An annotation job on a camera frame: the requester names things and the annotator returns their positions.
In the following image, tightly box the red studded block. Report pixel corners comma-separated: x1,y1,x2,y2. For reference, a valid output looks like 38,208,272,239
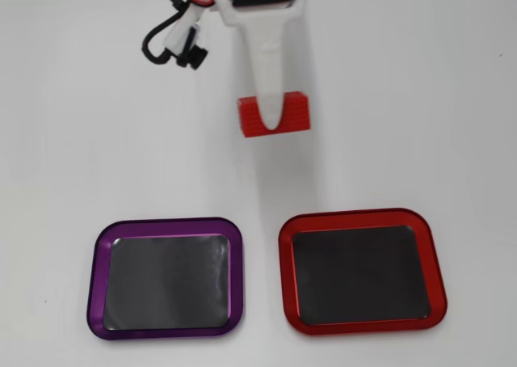
237,91,312,138

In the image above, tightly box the red metal tray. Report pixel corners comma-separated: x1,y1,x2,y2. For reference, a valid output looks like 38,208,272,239
277,207,448,336

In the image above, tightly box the purple metal tray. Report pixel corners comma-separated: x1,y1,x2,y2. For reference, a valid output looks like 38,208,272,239
86,217,246,341

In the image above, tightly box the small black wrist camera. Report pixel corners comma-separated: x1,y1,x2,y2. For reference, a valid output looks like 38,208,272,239
175,45,209,71

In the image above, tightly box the white cable sleeve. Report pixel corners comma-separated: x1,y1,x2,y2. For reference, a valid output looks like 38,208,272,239
162,0,216,61

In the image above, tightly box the black cable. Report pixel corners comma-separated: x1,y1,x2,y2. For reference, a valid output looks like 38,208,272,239
141,0,183,65

